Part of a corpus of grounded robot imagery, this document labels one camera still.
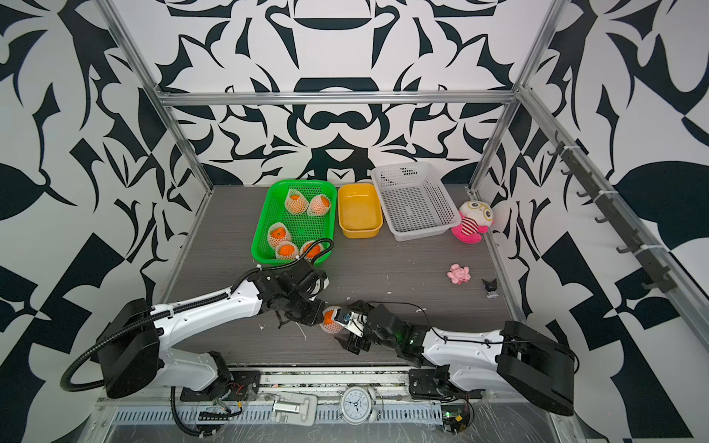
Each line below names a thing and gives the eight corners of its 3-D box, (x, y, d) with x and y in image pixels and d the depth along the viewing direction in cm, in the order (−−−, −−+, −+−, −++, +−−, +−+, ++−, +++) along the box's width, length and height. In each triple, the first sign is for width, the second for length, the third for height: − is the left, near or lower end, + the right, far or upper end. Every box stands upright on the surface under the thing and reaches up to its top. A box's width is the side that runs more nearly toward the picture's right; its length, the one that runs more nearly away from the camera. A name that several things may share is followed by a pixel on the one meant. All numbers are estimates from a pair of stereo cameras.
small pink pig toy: (448, 284, 94) (451, 280, 92) (445, 268, 98) (447, 263, 95) (469, 284, 94) (472, 280, 92) (464, 268, 98) (467, 263, 95)
